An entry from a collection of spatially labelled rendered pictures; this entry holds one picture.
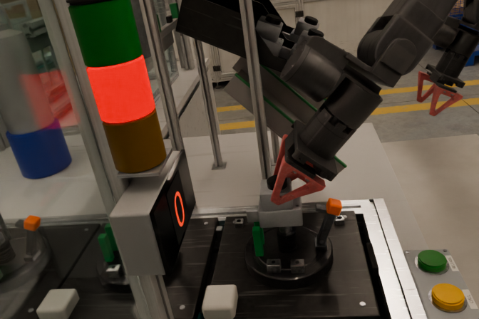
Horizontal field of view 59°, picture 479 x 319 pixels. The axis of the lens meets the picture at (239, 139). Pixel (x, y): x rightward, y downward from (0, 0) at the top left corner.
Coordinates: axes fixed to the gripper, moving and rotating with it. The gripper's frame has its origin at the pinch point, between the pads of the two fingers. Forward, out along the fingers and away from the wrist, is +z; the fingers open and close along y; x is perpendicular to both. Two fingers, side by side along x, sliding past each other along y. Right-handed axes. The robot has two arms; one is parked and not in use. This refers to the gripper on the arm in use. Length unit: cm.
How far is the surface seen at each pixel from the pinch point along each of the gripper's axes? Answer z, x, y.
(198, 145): 37, -7, -68
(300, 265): 5.6, 8.1, 5.5
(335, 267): 4.9, 14.3, 2.4
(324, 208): -1.5, 7.5, 0.1
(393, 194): 2.4, 34.1, -33.0
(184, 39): 40, -35, -166
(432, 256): -4.7, 25.1, 1.0
